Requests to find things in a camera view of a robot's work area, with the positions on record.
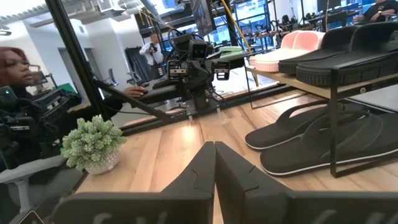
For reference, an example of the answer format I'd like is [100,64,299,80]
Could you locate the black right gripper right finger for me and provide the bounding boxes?
[215,141,398,224]

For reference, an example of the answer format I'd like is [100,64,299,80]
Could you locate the green potted plant white pot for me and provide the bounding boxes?
[60,114,127,175]

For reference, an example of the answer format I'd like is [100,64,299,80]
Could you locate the grey chair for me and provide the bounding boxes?
[0,154,68,215]

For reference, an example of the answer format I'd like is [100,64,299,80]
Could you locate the mint green stapler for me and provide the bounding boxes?
[218,45,245,60]

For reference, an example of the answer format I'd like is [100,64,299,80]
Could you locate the yellow cable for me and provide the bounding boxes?
[220,0,253,53]

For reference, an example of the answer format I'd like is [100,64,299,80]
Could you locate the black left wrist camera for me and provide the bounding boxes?
[187,39,209,60]

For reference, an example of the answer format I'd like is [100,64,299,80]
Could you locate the black computer monitor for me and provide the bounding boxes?
[189,0,218,37]

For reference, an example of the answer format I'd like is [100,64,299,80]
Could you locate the wood shelf black metal frame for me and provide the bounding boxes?
[244,63,398,179]

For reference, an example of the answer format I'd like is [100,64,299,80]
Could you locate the black flip-flop white sole edge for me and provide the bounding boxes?
[259,109,398,177]
[244,101,345,151]

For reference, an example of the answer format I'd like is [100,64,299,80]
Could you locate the black robot device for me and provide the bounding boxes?
[0,86,82,170]

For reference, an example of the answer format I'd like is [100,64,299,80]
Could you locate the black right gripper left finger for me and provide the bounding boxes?
[50,141,216,224]

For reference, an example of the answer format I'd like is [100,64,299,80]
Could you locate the person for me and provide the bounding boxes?
[139,33,165,80]
[352,0,398,25]
[0,46,149,162]

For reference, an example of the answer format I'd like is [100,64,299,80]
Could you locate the black slide sandal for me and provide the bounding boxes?
[277,24,361,76]
[295,21,398,87]

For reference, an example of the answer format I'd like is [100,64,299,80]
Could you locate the black desk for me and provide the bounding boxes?
[130,51,249,106]

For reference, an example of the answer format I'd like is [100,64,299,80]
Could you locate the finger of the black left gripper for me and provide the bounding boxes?
[167,60,201,91]
[200,60,231,91]

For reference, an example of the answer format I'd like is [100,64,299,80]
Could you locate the pink slide sandal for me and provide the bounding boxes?
[254,30,326,73]
[248,30,303,68]

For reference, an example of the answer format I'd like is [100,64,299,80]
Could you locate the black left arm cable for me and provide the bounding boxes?
[167,27,189,52]

